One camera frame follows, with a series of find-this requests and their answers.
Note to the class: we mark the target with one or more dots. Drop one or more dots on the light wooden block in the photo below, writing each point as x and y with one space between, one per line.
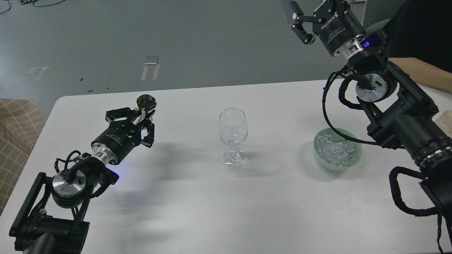
444 122

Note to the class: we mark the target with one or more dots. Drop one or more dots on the beige checked cushion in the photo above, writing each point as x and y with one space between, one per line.
20 127

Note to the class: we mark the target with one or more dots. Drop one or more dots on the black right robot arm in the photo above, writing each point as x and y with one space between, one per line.
399 111

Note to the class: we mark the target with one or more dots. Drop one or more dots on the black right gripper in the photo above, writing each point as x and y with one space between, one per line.
336 25

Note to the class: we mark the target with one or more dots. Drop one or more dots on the pile of ice cubes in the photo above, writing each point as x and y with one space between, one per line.
335 150

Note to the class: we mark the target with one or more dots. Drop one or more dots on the clear wine glass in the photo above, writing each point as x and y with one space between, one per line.
233 131

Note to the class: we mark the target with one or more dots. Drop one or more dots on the green bowl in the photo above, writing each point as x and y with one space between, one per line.
359 152

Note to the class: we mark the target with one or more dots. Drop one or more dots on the seated person in black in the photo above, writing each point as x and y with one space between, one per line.
419 42

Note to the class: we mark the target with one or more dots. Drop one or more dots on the steel double jigger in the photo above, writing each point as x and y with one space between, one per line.
147 104

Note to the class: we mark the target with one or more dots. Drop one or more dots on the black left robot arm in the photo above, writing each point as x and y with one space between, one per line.
51 219

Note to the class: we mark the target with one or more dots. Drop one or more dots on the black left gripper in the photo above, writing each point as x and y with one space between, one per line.
127 129

